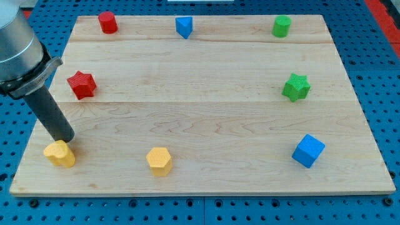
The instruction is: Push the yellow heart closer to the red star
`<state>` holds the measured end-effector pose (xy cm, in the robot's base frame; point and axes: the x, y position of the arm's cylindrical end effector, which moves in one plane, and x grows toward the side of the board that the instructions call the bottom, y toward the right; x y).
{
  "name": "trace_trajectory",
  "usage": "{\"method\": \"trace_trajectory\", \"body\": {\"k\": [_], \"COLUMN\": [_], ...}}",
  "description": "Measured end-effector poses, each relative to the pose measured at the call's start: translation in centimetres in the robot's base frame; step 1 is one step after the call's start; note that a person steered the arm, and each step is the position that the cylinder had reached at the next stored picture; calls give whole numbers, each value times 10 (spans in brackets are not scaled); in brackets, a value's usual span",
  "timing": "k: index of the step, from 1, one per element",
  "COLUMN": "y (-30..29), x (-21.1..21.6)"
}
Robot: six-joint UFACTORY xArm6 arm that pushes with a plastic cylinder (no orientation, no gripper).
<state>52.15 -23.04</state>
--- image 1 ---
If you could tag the yellow hexagon block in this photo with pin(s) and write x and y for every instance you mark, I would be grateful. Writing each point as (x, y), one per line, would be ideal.
(160, 161)

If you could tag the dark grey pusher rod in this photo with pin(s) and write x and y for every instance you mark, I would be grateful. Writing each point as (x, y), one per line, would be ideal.
(49, 114)

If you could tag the yellow heart block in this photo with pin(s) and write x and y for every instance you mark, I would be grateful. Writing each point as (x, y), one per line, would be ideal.
(60, 154)

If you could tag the red cylinder block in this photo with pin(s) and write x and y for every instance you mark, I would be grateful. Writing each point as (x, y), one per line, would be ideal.
(108, 22)

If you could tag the light wooden board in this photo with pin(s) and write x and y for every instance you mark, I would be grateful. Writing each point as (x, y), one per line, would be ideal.
(214, 101)

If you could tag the blue cube block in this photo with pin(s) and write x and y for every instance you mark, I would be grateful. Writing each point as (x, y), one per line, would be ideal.
(308, 150)

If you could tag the green cylinder block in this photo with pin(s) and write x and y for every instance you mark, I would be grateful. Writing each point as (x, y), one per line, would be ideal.
(281, 26)

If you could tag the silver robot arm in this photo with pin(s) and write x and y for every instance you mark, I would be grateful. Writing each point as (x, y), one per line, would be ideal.
(25, 61)

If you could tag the green star block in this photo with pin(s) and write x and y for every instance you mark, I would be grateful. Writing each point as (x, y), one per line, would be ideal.
(296, 87)

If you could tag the red star block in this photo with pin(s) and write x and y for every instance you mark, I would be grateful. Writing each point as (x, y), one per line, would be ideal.
(82, 85)

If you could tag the blue triangle block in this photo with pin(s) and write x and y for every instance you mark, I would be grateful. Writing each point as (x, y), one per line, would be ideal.
(184, 26)

